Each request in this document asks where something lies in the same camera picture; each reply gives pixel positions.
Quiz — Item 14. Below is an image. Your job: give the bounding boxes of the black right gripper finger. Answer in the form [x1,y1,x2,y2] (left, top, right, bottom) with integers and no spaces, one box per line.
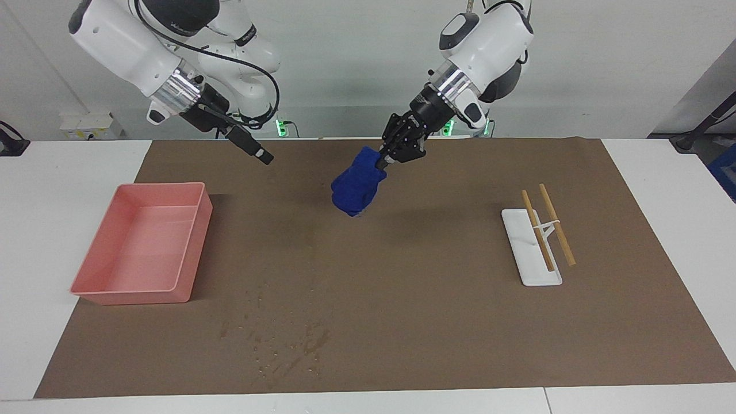
[225,131,271,166]
[232,124,275,162]

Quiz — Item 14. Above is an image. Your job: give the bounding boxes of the blue towel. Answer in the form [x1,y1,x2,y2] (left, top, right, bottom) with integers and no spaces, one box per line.
[331,146,388,219]

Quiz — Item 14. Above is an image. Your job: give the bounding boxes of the white towel rack base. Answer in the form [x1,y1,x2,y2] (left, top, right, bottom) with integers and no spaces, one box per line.
[501,208,564,288]

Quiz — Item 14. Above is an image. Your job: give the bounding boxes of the scattered water droplets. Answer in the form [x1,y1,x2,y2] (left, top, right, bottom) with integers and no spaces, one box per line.
[217,281,334,378]

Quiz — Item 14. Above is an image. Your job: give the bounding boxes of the white power strip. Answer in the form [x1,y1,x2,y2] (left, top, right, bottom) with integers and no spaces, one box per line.
[60,112,122,141]

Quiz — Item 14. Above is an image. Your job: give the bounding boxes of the pink plastic bin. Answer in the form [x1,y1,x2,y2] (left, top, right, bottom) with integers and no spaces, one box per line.
[70,182,214,305]

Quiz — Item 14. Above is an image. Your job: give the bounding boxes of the darker wooden rack rod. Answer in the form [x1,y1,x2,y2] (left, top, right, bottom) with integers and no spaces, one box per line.
[520,189,557,273]

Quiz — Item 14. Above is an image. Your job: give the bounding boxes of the brown table mat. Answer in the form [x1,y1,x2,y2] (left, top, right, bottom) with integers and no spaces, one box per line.
[33,137,736,399]

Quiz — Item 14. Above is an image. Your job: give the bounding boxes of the light wooden rack rod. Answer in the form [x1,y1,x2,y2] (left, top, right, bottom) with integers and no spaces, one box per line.
[538,183,577,267]

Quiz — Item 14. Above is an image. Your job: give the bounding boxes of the blue crate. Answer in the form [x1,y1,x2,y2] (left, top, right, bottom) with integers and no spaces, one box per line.
[707,158,736,203]

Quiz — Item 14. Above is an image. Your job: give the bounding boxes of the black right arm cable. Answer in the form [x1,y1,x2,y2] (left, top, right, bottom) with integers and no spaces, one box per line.
[133,0,281,131]

